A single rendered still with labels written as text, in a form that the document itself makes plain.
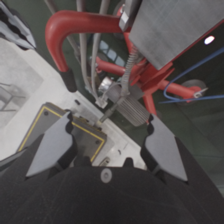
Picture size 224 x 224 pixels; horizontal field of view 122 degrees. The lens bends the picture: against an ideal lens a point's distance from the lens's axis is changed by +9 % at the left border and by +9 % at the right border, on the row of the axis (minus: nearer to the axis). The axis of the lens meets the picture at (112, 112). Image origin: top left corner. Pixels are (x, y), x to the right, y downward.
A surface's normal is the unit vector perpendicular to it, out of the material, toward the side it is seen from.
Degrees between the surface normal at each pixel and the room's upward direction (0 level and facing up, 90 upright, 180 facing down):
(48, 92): 14
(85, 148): 0
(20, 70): 0
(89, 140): 0
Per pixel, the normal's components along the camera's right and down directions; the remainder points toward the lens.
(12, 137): -0.10, -0.06
